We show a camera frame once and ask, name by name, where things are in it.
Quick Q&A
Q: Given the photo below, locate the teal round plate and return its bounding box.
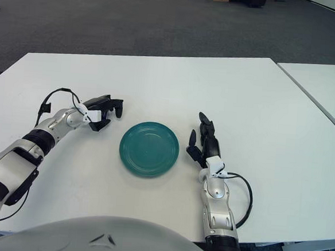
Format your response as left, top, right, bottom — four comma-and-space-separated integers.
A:
117, 119, 182, 181

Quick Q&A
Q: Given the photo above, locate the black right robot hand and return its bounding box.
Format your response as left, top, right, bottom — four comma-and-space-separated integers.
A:
184, 110, 232, 178

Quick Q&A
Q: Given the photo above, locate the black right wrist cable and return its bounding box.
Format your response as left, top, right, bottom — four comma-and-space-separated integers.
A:
220, 171, 254, 229

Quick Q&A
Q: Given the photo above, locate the white neighbouring table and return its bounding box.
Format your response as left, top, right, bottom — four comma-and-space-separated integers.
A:
271, 60, 335, 140

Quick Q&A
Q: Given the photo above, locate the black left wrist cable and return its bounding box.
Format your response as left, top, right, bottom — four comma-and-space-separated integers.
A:
35, 86, 86, 132

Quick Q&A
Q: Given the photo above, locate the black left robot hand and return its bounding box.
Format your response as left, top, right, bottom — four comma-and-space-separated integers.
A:
75, 92, 124, 134

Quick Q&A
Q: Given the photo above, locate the grey robot torso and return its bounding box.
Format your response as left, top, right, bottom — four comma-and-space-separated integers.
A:
0, 208, 224, 251

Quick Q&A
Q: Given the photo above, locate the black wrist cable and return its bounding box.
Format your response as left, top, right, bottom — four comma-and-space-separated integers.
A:
220, 171, 254, 229
35, 86, 86, 132

